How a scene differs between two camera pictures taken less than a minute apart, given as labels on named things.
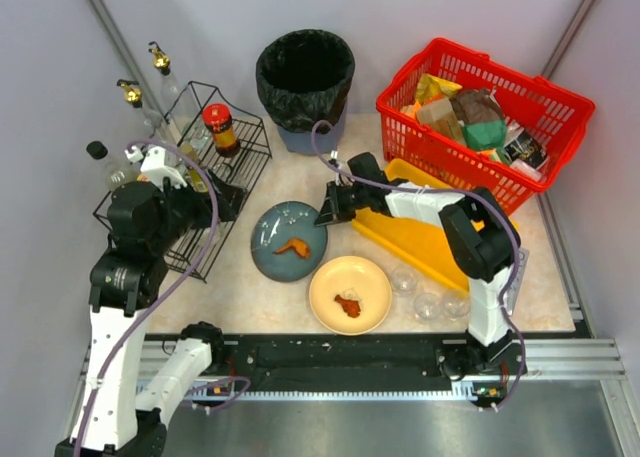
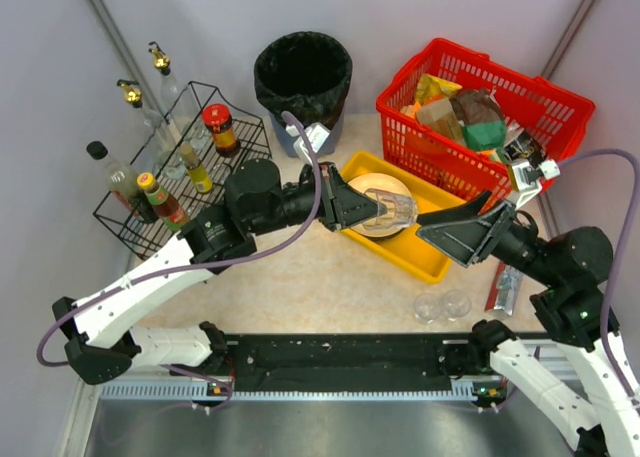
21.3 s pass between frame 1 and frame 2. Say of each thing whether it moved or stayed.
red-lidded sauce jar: stayed
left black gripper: moved
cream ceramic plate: moved
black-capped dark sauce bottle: stayed
